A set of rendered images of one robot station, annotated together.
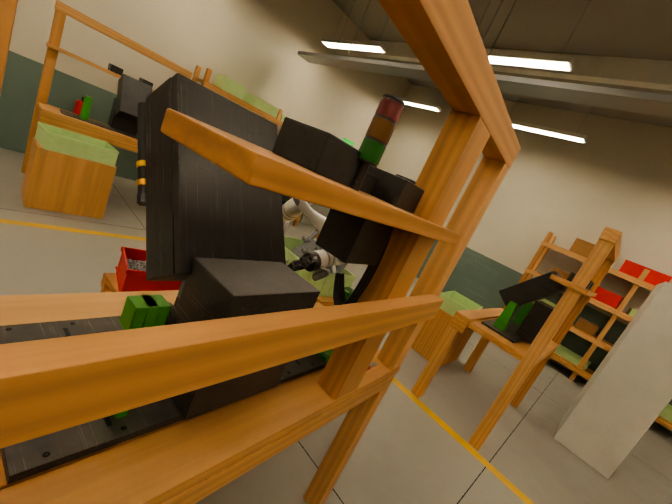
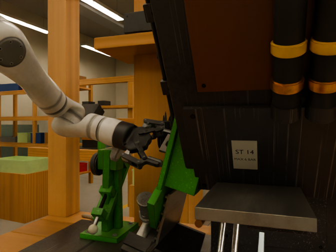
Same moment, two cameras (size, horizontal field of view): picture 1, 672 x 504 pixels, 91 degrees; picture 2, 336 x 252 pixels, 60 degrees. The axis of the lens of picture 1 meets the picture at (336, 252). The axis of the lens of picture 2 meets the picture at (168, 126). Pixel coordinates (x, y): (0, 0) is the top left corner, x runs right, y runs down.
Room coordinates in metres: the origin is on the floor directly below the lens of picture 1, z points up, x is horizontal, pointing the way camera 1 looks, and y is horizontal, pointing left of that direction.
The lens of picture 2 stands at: (1.28, 0.85, 1.25)
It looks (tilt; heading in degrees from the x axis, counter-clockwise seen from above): 0 degrees down; 255
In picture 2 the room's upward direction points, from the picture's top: straight up
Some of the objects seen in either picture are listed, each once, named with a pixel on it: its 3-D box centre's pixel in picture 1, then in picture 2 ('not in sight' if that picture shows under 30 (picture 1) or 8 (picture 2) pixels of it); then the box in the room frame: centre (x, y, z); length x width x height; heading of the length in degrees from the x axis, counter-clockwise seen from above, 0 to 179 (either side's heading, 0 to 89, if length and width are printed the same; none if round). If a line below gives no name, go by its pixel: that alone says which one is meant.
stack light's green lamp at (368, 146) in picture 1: (370, 152); not in sight; (0.71, 0.02, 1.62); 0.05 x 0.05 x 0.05
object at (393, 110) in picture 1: (389, 109); not in sight; (0.71, 0.02, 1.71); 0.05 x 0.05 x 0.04
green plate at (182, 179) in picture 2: not in sight; (186, 159); (1.07, 0.22, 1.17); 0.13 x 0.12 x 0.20; 147
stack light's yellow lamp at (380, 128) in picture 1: (380, 131); not in sight; (0.71, 0.02, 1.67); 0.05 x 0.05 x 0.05
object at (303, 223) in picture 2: not in sight; (256, 192); (0.97, 0.33, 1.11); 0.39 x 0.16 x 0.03; 57
